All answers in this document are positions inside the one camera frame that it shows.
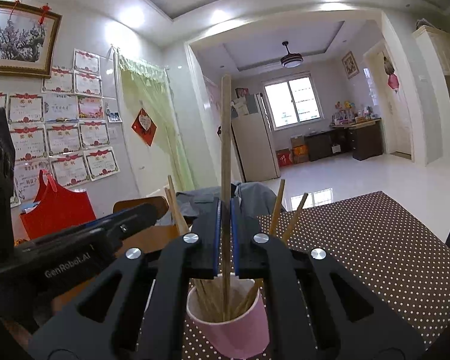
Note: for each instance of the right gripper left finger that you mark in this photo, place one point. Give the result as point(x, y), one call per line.
point(136, 307)

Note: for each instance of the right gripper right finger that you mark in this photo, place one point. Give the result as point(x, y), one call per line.
point(316, 308)

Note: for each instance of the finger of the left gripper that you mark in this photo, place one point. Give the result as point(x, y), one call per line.
point(96, 240)

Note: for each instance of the wooden chopstick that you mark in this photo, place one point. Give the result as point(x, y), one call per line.
point(180, 222)
point(277, 208)
point(172, 192)
point(294, 217)
point(226, 157)

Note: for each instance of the pink cup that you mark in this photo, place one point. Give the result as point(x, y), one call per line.
point(246, 334)

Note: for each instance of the red bag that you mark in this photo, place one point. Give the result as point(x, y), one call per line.
point(56, 208)

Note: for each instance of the brown polka dot tablecloth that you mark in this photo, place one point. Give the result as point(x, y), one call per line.
point(393, 254)

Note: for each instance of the green curtain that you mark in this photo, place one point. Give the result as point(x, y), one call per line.
point(146, 91)

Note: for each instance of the red cardboard box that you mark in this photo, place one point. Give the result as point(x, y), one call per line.
point(284, 157)

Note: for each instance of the beige refrigerator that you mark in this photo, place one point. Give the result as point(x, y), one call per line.
point(254, 145)

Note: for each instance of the dark wooden desk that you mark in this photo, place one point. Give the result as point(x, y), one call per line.
point(363, 140)

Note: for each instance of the framed blossom painting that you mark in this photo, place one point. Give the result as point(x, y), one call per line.
point(27, 39)

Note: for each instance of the window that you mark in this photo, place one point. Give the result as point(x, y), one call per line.
point(292, 101)

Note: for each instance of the ceiling fan lamp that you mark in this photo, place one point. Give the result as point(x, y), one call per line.
point(290, 60)

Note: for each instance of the red diamond wall ornament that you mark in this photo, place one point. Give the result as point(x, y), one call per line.
point(144, 127)

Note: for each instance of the framed picture far wall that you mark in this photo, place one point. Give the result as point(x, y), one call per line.
point(350, 65)

